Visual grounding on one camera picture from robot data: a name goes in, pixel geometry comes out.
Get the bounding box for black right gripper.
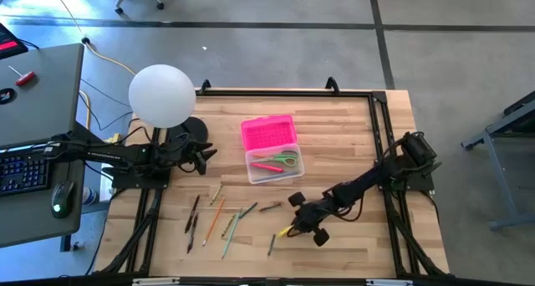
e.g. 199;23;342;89
288;191;343;248

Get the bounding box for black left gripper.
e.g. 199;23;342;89
162;135;218;176

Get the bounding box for yellow-green crayon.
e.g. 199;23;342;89
209;184;224;207

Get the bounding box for teal crayon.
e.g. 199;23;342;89
238;201;259;219

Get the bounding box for black pen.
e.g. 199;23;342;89
186;212;200;254
184;194;201;234

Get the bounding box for pink-lidded clear supply box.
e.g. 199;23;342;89
240;114;306;186

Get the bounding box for green-handled scissors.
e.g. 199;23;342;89
252;150;299;168

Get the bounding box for orange pencil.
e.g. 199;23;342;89
201;196;227;248

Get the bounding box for olive crayon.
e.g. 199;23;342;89
220;212;237;239

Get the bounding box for long teal pencil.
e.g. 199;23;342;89
221;208;243;261

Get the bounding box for black round lamp base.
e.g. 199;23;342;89
169;116;209;147

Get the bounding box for white globe lamp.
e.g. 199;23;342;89
127;64;196;130

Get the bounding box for white bottle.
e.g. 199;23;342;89
81;186;99;207

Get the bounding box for black computer mouse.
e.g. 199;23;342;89
50;180;76;219

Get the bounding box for backlit black keyboard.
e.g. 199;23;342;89
0;151;54;197

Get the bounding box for grey desk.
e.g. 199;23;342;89
0;43;87;253

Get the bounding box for grey-blue metal cart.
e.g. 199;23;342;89
461;89;535;231

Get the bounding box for round black sticker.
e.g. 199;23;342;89
0;87;18;106

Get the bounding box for black device with red display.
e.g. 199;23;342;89
0;22;29;60

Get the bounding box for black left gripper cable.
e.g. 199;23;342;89
175;162;197;176

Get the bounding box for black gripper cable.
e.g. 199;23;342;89
175;162;197;176
340;192;365;223

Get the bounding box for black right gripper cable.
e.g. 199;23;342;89
340;192;365;223

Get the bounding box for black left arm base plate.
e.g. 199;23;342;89
102;166;171;190

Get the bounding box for black floor cable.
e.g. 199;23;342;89
78;92;135;132
79;79;131;109

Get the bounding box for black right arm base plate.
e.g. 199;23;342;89
375;160;443;194

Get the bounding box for yellow floor cable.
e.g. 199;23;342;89
48;0;137;130

